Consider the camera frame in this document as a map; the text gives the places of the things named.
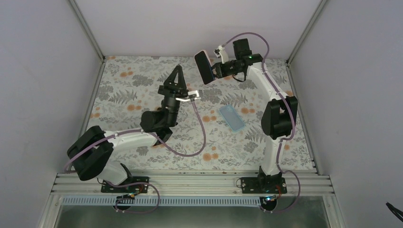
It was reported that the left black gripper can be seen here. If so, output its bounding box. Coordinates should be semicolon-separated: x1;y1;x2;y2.
158;66;188;128

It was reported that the light blue phone case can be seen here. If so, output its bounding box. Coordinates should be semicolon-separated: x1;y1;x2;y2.
219;104;245;132

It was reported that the black phone from blue case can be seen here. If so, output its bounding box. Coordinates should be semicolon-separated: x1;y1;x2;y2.
153;128;173;146

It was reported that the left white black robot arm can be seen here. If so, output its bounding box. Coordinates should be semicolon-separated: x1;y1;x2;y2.
67;65;189;192

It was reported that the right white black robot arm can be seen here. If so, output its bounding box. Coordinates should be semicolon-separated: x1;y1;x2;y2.
212;38;298;194

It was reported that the floral patterned table mat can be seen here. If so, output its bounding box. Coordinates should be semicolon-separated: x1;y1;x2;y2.
75;56;316;171

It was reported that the black object at corner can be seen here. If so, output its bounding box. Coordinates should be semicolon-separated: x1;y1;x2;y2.
386;202;403;222

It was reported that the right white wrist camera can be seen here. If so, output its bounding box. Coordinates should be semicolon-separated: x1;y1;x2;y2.
214;45;230;64

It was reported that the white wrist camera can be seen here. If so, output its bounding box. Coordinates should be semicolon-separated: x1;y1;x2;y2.
214;45;230;64
175;90;202;102

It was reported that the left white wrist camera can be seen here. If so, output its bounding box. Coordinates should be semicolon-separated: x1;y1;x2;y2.
175;90;202;102

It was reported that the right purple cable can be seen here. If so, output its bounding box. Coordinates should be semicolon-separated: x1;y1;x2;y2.
220;32;301;214

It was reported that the purple cable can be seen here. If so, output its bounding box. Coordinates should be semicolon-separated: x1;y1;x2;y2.
220;32;301;214
63;94;207;215

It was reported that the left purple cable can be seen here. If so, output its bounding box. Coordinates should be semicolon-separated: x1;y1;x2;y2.
63;94;207;215

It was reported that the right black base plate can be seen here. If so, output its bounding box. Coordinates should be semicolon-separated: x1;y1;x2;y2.
240;174;288;194

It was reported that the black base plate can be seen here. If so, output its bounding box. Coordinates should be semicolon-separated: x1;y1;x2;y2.
240;174;288;194
101;176;150;194

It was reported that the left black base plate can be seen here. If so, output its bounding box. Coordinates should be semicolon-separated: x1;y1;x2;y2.
101;176;150;194

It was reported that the aluminium mounting rail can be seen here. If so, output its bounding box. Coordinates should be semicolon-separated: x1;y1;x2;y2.
51;171;334;207

